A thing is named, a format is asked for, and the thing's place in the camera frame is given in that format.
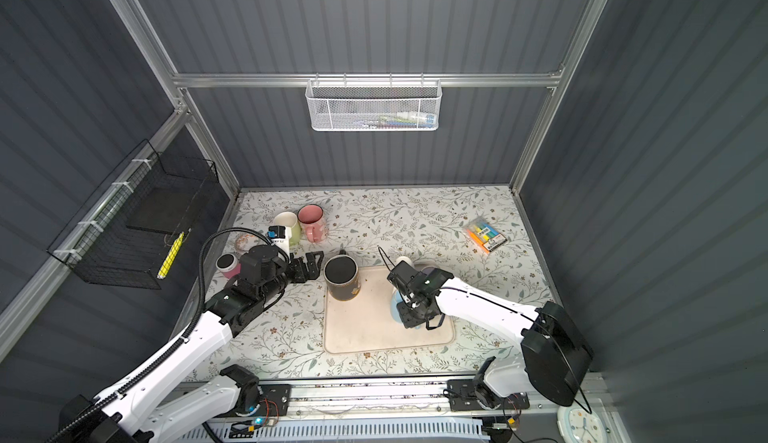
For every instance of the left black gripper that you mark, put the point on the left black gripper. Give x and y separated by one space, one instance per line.
312 269

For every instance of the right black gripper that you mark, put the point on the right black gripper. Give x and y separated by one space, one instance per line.
406 318

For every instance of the light green mug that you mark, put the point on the light green mug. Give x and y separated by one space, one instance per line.
290 221

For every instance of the light blue mug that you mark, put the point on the light blue mug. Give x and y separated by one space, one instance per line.
395 300

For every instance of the pink patterned mug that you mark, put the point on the pink patterned mug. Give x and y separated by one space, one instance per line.
312 221

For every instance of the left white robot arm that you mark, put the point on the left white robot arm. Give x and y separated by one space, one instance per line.
134 409

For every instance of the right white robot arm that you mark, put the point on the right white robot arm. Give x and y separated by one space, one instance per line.
556 356

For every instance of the black mug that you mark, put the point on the black mug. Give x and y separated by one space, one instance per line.
341 275

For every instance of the purple mug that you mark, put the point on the purple mug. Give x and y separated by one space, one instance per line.
426 269

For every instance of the white mug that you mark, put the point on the white mug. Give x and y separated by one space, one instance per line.
403 259

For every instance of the beige drying mat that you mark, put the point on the beige drying mat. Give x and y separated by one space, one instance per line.
364 324

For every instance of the floral table cover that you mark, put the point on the floral table cover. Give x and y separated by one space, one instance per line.
424 224

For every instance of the tape roll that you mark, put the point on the tape roll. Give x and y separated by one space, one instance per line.
244 242

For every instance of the small magenta cup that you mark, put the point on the small magenta cup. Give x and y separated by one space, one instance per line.
228 265

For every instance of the colourful marker box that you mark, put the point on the colourful marker box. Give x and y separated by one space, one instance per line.
484 235

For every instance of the white analog clock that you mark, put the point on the white analog clock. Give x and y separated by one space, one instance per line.
579 426

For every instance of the tubes in white basket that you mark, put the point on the tubes in white basket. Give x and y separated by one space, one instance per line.
412 119

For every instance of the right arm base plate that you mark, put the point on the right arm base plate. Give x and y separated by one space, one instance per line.
470 395

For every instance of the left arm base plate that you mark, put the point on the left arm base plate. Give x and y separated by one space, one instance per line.
276 398

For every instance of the white wire basket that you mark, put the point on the white wire basket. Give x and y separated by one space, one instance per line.
336 106

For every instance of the white perforated cable tray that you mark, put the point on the white perforated cable tray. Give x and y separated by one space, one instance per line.
427 429

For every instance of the black wire basket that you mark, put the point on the black wire basket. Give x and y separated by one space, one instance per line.
124 238

